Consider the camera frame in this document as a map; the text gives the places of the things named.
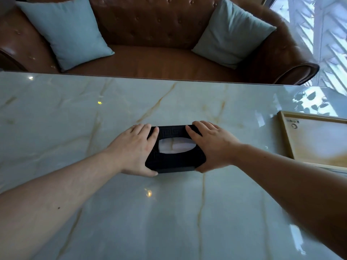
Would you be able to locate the person's right hand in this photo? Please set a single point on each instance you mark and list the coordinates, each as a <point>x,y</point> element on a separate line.
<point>217,146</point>

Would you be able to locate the person's left hand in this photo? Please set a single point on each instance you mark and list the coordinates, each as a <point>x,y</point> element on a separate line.
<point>132,151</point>

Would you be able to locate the black tissue box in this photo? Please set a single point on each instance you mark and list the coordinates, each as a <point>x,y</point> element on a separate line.
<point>173,162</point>

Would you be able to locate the person's left forearm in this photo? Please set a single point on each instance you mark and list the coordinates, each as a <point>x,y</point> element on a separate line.
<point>54,197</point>

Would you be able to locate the person's right forearm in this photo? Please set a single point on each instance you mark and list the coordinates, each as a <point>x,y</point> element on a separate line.
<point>298,184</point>

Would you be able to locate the rectangular light wooden tray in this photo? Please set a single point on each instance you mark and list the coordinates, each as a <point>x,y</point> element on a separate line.
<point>317,140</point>

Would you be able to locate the white marble table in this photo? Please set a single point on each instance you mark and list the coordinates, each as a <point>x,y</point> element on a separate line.
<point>81,119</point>

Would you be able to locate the brown leather sofa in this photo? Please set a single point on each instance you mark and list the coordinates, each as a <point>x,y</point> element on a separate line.
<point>151,59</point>

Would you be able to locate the light blue cushion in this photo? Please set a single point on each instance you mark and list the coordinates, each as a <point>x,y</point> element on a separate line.
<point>230,35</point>
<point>67,32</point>

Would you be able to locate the white window shutters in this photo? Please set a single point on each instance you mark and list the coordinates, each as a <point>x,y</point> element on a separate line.
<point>320,32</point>

